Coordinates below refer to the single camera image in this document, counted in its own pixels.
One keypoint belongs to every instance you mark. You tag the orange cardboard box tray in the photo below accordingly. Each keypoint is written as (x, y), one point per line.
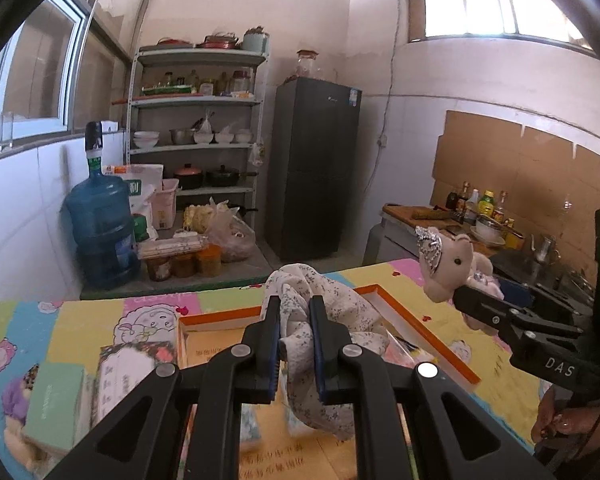
(300, 460)

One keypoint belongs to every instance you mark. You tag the pink cloth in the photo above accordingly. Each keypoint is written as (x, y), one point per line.
(405, 355)

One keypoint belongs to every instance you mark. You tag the red flat tray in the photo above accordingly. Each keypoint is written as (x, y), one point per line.
(172, 43)

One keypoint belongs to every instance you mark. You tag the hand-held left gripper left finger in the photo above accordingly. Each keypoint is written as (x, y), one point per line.
(272, 360)

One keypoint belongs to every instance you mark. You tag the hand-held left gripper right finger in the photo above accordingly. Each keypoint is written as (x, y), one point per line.
(317, 360)

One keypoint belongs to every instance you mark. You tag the grey kitchen counter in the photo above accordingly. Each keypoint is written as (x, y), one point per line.
(400, 240)

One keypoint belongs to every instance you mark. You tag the small hanging plastic bag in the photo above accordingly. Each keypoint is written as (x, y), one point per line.
(256, 155)

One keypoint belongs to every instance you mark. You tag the mint green canister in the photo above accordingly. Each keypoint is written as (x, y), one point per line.
(256, 42)

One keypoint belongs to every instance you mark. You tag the yellow corn cobs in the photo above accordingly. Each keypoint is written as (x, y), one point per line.
(199, 217)

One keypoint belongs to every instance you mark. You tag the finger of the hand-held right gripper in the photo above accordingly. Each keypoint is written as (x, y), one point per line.
(517, 294)
(485, 307)

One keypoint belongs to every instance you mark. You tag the glass jar red lid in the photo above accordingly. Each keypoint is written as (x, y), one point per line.
(306, 65)

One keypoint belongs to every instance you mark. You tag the person's right hand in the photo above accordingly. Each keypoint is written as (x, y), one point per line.
(565, 417)

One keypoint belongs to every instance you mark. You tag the brown wooden stick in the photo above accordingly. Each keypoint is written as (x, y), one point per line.
(430, 212)

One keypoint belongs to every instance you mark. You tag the white sack green print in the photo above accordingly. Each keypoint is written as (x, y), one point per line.
(142, 180)

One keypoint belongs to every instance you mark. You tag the clear plastic bag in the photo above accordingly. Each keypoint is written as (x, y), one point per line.
(232, 240)

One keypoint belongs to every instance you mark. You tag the dark stove top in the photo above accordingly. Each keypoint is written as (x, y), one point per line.
(520, 267)

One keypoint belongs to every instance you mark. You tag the red round basket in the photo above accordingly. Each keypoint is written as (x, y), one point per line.
(220, 42)

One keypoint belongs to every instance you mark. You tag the cluster of condiment bottles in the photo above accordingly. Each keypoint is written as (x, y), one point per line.
(487, 205)

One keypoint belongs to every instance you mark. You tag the jar of brown paste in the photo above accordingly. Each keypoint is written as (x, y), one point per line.
(157, 269)
(183, 265)

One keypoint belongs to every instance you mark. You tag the white floral scrunchie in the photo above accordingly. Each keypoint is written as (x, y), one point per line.
(330, 300)

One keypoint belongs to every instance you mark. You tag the clear drinking glass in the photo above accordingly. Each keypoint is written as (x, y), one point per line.
(6, 132)

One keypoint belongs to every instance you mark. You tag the green tray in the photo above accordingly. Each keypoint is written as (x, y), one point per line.
(167, 91)

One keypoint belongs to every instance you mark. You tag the pink plastic bin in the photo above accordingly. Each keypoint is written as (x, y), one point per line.
(164, 205)

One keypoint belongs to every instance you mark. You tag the colourful cartoon printed blanket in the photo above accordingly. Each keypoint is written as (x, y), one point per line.
(80, 320)

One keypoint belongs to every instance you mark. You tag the mint green tissue box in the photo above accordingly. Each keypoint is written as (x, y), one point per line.
(55, 405)

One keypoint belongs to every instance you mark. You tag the white bowl with plate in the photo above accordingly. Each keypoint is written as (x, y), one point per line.
(487, 230)

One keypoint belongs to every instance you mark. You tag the black cooking pot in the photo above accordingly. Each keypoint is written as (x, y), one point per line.
(222, 176)

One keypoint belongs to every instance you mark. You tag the metal bowl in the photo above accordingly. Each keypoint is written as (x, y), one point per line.
(181, 136)

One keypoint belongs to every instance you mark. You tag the stack of white bowls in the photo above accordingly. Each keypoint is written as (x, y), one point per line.
(146, 140)

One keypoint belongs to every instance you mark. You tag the wooden cutting board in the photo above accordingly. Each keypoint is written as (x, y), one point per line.
(405, 215)

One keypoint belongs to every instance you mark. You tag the brown cardboard sheets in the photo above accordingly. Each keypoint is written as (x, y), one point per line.
(505, 160)

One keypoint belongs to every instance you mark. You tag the grey sliding window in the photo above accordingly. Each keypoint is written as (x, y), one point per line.
(78, 85)

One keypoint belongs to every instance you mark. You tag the row of glass jars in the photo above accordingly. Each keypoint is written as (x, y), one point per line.
(240, 81)

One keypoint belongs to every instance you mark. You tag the wrapped noodle bundle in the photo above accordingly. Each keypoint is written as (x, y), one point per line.
(172, 247)

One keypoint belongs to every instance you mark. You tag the dark grey refrigerator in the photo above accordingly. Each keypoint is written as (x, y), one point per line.
(310, 160)

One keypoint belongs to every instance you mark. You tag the black water pump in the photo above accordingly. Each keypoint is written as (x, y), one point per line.
(94, 135)

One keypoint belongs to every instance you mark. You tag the metal kettle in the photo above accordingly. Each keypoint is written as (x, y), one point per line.
(545, 250)

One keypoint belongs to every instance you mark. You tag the grey metal shelf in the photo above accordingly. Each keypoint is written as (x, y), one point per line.
(200, 57)

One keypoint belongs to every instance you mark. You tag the white plastic bag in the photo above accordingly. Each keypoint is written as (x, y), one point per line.
(205, 127)

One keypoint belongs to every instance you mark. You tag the red cooking pot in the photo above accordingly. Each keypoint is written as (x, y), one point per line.
(189, 177)

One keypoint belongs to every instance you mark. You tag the small high window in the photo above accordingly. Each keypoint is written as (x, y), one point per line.
(480, 5)

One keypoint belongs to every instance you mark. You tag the white wall socket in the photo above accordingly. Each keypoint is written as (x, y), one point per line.
(380, 142)

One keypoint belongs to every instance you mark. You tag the blue water jug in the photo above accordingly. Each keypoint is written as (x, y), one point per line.
(100, 220)

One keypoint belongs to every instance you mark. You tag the jar of orange paste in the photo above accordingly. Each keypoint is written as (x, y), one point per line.
(209, 260)

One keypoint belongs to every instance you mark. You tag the small white box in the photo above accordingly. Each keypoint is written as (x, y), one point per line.
(109, 126)

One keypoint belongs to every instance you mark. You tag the pink plush bear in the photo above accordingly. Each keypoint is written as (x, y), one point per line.
(450, 265)

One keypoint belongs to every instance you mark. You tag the floral tissue pack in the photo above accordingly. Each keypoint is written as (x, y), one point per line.
(125, 375)

